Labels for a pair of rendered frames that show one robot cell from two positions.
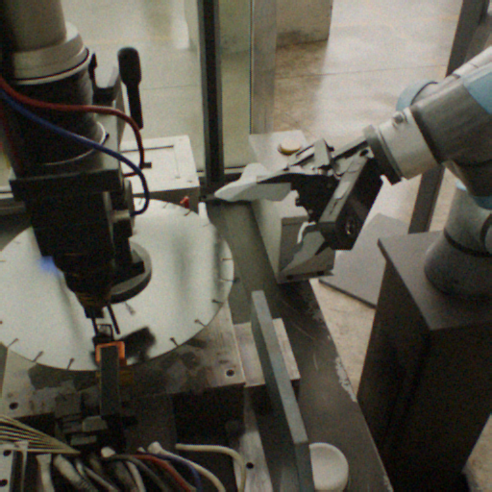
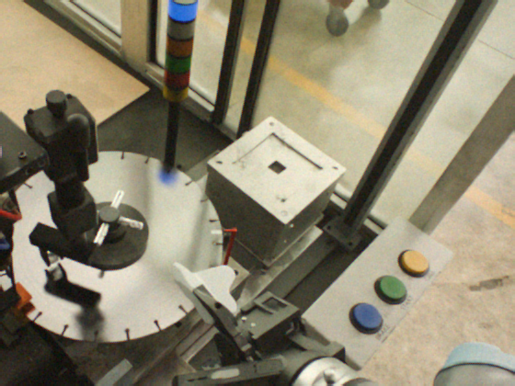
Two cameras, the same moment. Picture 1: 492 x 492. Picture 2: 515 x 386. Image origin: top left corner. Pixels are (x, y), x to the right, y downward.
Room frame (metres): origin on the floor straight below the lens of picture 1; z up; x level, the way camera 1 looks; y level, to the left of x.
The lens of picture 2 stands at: (0.36, -0.21, 1.61)
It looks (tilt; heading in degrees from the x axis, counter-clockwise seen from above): 54 degrees down; 49
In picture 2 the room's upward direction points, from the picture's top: 8 degrees clockwise
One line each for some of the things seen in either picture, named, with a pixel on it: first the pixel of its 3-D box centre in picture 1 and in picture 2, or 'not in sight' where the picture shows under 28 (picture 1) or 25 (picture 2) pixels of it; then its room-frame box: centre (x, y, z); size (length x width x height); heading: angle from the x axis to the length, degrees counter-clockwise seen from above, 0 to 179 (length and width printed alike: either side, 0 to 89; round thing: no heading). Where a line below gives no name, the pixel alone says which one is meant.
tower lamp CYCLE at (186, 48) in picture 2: not in sight; (179, 40); (0.80, 0.37, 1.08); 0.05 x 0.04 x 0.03; 101
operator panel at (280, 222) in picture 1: (289, 202); (365, 305); (0.89, -0.08, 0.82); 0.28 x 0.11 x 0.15; 11
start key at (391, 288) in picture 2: not in sight; (390, 289); (0.89, -0.10, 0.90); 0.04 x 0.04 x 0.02
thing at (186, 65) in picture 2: not in sight; (178, 57); (0.80, 0.37, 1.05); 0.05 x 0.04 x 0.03; 101
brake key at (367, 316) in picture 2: not in sight; (365, 318); (0.82, -0.11, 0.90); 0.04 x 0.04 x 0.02
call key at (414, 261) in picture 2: (290, 148); (413, 263); (0.96, -0.09, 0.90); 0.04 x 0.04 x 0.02
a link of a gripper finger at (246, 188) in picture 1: (253, 179); (210, 281); (0.58, -0.01, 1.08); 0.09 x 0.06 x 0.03; 91
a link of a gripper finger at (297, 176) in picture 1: (292, 184); (221, 321); (0.56, -0.06, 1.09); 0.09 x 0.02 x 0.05; 91
